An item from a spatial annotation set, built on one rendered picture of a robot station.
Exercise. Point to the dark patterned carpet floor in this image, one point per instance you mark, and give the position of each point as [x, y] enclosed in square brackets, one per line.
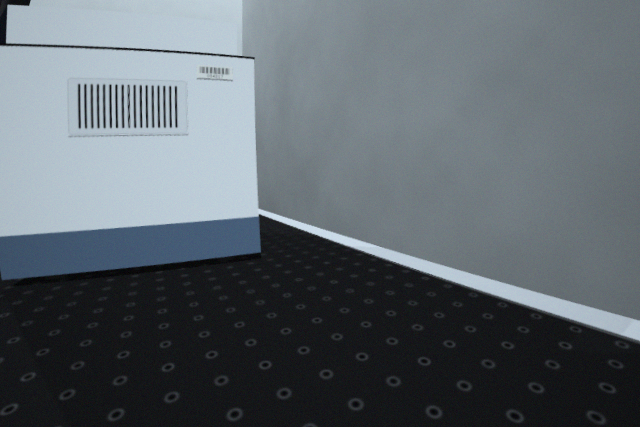
[308, 333]

